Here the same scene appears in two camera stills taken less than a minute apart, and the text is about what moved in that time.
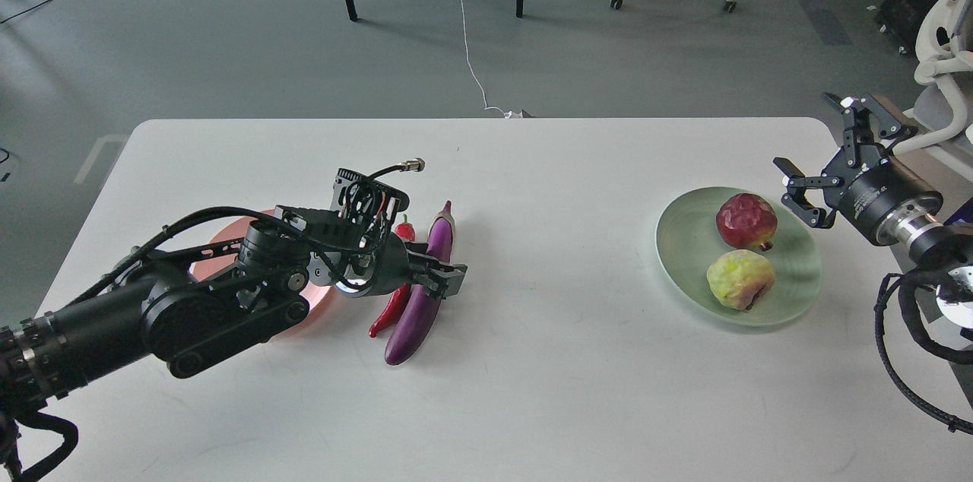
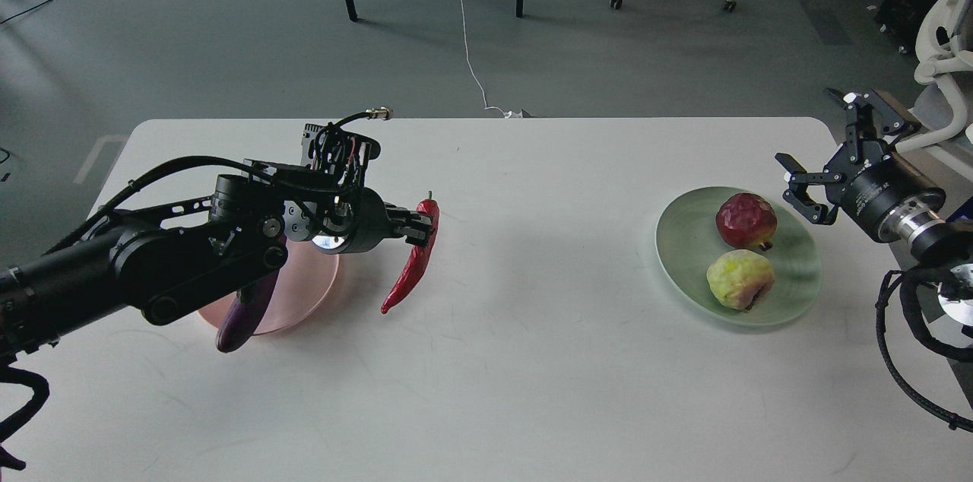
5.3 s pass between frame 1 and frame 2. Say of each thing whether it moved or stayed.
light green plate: stayed
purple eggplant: moved
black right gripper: stayed
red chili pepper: moved
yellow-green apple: stayed
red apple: stayed
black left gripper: moved
